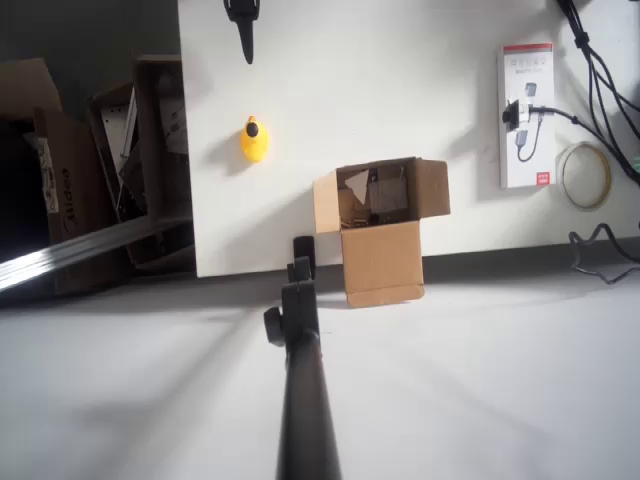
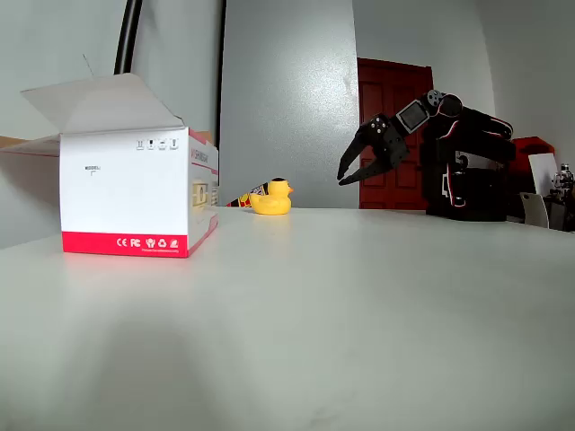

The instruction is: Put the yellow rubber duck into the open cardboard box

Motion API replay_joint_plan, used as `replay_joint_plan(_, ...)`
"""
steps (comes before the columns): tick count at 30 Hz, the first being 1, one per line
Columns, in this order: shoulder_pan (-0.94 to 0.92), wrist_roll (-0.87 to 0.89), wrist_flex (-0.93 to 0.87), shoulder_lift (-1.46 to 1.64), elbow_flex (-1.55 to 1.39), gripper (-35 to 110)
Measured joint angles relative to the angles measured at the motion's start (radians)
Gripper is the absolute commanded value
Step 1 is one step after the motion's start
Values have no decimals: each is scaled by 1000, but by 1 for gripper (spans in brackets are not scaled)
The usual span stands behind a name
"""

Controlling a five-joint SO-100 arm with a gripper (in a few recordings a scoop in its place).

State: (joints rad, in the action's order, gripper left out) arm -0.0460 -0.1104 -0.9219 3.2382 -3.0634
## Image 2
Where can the yellow rubber duck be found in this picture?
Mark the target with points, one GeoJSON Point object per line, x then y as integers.
{"type": "Point", "coordinates": [269, 204]}

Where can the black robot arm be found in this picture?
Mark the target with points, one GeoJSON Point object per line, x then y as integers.
{"type": "Point", "coordinates": [476, 130]}

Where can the open cardboard box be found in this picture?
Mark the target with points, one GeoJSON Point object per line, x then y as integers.
{"type": "Point", "coordinates": [126, 193]}

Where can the red panelled door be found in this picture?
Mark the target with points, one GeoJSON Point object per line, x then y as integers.
{"type": "Point", "coordinates": [391, 90]}

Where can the clear acrylic case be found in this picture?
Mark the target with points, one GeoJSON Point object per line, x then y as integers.
{"type": "Point", "coordinates": [462, 159]}

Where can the red yellow printed carton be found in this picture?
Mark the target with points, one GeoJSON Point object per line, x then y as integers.
{"type": "Point", "coordinates": [242, 199]}

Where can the red translucent printer hood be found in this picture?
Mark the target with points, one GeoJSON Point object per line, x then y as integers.
{"type": "Point", "coordinates": [534, 144]}

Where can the white flat panel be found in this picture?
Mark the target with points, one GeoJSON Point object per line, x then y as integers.
{"type": "Point", "coordinates": [541, 173]}

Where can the white chair back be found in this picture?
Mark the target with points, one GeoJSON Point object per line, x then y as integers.
{"type": "Point", "coordinates": [534, 211]}

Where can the grey microscope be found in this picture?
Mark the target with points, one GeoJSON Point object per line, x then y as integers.
{"type": "Point", "coordinates": [565, 179]}

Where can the black camera stand pole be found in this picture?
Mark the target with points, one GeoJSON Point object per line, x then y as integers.
{"type": "Point", "coordinates": [128, 36]}

